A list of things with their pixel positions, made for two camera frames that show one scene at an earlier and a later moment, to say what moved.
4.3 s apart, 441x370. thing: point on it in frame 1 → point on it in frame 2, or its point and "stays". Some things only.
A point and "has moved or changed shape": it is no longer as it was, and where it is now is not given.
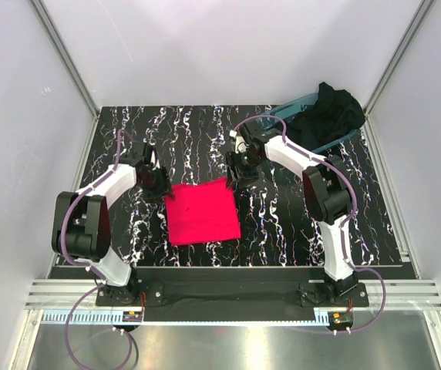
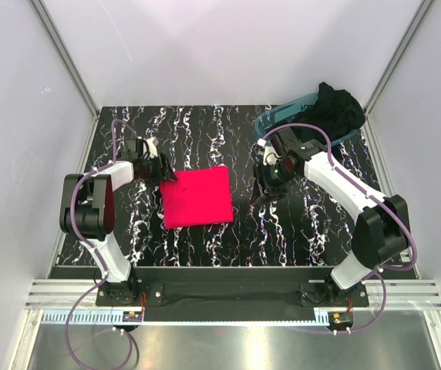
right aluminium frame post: [415, 24] stays
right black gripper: [247, 178] → [260, 171]
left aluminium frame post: [65, 56] stays
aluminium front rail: [418, 294] stays
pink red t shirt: [203, 213] has moved or changed shape
